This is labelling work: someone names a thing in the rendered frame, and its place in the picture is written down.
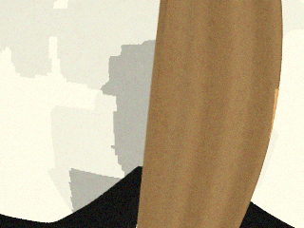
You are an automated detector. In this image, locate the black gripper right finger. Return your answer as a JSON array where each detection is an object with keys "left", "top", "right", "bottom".
[{"left": 239, "top": 201, "right": 294, "bottom": 228}]

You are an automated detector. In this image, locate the light brown wooden board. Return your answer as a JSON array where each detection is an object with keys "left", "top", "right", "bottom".
[{"left": 137, "top": 0, "right": 284, "bottom": 228}]

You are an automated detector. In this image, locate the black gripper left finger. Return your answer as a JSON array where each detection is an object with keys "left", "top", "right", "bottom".
[{"left": 0, "top": 166, "right": 143, "bottom": 228}]

